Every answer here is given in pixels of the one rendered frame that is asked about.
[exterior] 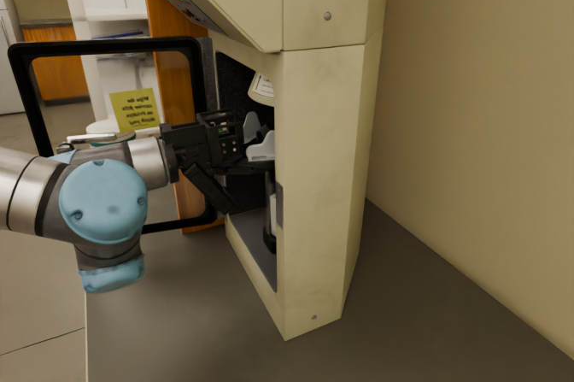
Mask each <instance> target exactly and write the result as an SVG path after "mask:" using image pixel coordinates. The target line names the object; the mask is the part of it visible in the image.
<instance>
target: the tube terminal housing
mask: <svg viewBox="0 0 574 382"><path fill-rule="evenodd" d="M385 4H386V0H283V49H281V50H280V52H272V53H263V52H261V51H258V50H255V49H253V48H250V47H248V46H247V45H244V44H241V43H238V42H237V41H235V40H233V39H230V38H228V37H225V36H223V35H221V34H218V33H217V32H213V31H211V30H209V29H208V36H209V37H210V38H211V39H212V43H213V53H214V73H215V83H216V93H217V104H218V110H219V99H218V88H217V78H216V67H215V52H222V53H224V54H226V55H227V56H229V57H231V58H233V59H234V60H236V61H238V62H241V63H242V64H243V65H245V66H247V67H249V68H251V69H253V70H255V71H256V72H258V73H260V74H262V75H264V76H266V77H267V78H269V79H270V81H271V83H272V88H273V92H274V127H275V183H276V180H277V181H278V182H279V184H281V186H283V230H282V229H281V227H280V226H279V225H278V223H277V222H276V238H277V293H275V292H273V290H272V288H271V286H270V285H269V284H268V282H267V280H266V278H265V277H264V275H263V274H262V272H261V270H260V269H259V267H258V266H257V264H256V262H255V260H254V259H253V257H252V255H251V254H250V253H249V251H248V249H247V247H246V246H245V244H244V243H243V240H242V239H241V238H240V236H239V235H238V233H237V231H236V229H235V228H234V226H233V225H232V223H231V221H230V219H229V217H230V216H229V215H228V214H227V222H226V220H225V235H226V237H227V239H228V240H229V242H230V244H231V246H232V248H233V249H234V251H235V253H236V254H237V257H238V259H239V261H240V262H241V263H242V265H243V267H244V269H245V271H246V273H247V275H248V276H249V278H250V280H251V282H252V283H253V285H254V287H255V289H256V290H257V292H258V294H259V296H260V297H261V300H262V302H263V303H264V304H265V306H266V309H267V311H268V312H269V314H270V315H271V317H272V319H273V321H274V323H275V325H276V326H277V328H278V330H279V332H280V333H281V335H282V337H283V339H284V341H287V340H289V339H292V338H295V337H297V336H299V335H302V334H303V333H306V332H309V331H312V330H313V329H316V328H318V327H321V326H323V325H326V324H328V323H331V322H333V321H334V320H338V319H340V318H341V316H342V312H343V307H344V304H345V301H346V297H347V295H348V291H349V286H350V282H351V279H352V276H353V272H354V267H355V263H356V261H357V257H358V255H359V251H360V236H361V228H362V221H363V212H364V204H365V196H366V181H367V173H368V164H369V156H370V148H371V140H372V125H373V116H374V109H375V101H376V92H377V84H378V69H379V61H380V53H381V44H382V36H383V29H384V27H383V25H384V12H385Z"/></svg>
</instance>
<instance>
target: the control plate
mask: <svg viewBox="0 0 574 382"><path fill-rule="evenodd" d="M170 1H171V2H172V3H173V4H174V5H175V6H176V7H177V8H178V9H180V10H181V9H182V10H183V11H184V10H185V9H188V10H189V11H190V12H191V13H192V14H193V15H194V14H196V15H197V16H198V15H200V16H201V17H202V18H203V17H205V18H206V19H207V20H208V22H207V21H206V22H205V23H204V22H203V21H202V20H200V21H196V20H195V19H194V18H193V17H192V16H191V18H190V17H189V16H187V15H186V16H187V17H188V18H190V19H191V20H192V21H194V22H195V23H198V24H200V25H202V26H205V27H207V28H210V29H212V30H214V31H216V32H220V33H222V34H224V35H226V36H228V35H227V34H226V33H225V32H223V31H222V30H221V29H220V28H219V27H218V26H217V25H216V24H215V23H214V22H213V21H212V20H211V19H210V18H209V17H208V16H207V15H206V14H204V13H203V12H202V11H201V10H200V9H199V8H198V7H197V6H196V5H195V4H194V3H193V2H192V1H191V0H170ZM185 11H186V10H185ZM198 17H199V16H198Z"/></svg>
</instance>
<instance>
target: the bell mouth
mask: <svg viewBox="0 0 574 382"><path fill-rule="evenodd" d="M248 95H249V97H251V98H252V99H253V100H255V101H256V102H258V103H262V104H265V105H268V106H272V107H274V92H273V88H272V83H271V81H270V79H269V78H267V77H266V76H264V75H262V74H260V73H258V72H255V76H254V78H253V80H252V83H251V85H250V88H249V91H248Z"/></svg>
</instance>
